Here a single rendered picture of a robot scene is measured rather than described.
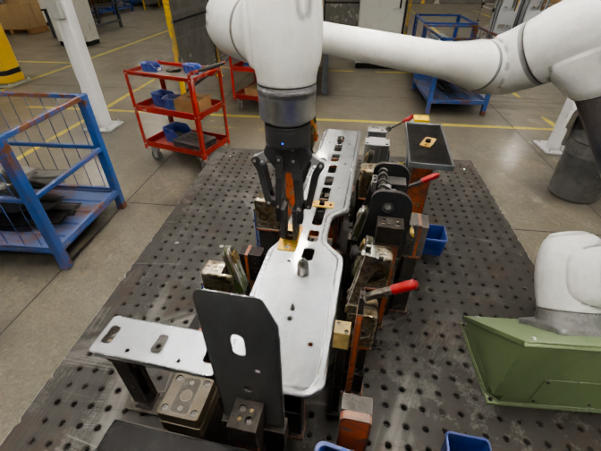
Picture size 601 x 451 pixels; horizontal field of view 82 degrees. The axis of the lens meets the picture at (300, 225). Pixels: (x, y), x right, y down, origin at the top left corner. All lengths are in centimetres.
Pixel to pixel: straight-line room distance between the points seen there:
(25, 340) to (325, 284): 195
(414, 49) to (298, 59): 29
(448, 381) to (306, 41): 98
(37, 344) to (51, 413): 125
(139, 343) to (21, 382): 151
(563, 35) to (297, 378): 81
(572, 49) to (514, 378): 75
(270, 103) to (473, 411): 96
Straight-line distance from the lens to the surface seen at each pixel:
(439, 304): 136
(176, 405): 71
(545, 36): 86
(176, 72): 369
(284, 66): 51
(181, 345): 85
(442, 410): 114
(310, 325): 84
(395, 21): 763
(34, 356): 243
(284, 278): 94
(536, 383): 114
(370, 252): 70
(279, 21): 50
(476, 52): 82
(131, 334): 91
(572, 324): 119
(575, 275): 117
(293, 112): 54
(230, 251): 86
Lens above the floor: 167
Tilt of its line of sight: 37 degrees down
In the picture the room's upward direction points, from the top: straight up
